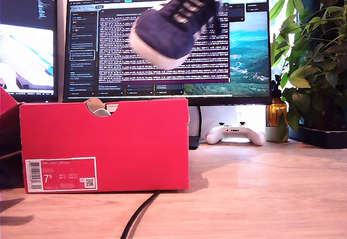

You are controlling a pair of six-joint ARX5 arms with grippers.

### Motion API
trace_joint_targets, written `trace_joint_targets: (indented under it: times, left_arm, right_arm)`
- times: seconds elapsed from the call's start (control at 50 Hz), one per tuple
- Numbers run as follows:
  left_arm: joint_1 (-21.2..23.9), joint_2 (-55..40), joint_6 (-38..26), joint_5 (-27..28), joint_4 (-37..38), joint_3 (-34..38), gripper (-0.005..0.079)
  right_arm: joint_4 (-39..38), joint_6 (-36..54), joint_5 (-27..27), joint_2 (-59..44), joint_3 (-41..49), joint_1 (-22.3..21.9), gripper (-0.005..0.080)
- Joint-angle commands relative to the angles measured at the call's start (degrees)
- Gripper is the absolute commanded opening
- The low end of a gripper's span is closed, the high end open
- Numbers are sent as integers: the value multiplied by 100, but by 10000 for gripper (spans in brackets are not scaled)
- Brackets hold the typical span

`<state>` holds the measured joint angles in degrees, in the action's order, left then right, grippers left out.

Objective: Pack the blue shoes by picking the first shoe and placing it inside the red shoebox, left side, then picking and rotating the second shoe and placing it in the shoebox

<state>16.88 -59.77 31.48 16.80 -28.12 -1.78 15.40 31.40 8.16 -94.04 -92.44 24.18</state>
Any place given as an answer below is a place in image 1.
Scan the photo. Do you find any amber pump bottle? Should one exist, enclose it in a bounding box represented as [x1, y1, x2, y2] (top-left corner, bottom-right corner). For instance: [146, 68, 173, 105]
[266, 75, 287, 128]

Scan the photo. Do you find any black monitor with code window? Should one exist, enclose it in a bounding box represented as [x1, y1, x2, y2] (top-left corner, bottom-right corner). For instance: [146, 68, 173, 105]
[0, 0, 59, 103]

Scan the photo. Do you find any green leafy houseplant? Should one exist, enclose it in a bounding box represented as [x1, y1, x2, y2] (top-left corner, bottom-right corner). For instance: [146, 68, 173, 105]
[268, 0, 347, 142]

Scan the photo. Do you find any large black computer monitor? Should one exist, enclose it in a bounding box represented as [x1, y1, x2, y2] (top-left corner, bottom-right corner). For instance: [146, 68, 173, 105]
[62, 0, 273, 106]

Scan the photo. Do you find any black cable on table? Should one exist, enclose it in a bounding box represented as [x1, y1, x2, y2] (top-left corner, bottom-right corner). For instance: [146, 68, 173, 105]
[120, 191, 161, 239]

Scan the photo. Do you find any grey monitor stand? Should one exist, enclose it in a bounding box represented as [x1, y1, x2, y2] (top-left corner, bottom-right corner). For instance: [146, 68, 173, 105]
[189, 106, 202, 150]

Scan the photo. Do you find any red Nike shoebox with lid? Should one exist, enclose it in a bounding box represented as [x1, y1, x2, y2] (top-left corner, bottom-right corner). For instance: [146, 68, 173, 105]
[0, 87, 190, 195]

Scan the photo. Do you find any white game controller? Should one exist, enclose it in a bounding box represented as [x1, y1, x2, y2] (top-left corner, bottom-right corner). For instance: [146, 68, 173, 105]
[205, 122, 266, 146]

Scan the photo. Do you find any small white pot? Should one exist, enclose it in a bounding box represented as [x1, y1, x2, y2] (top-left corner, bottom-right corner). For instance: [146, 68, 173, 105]
[265, 126, 290, 143]

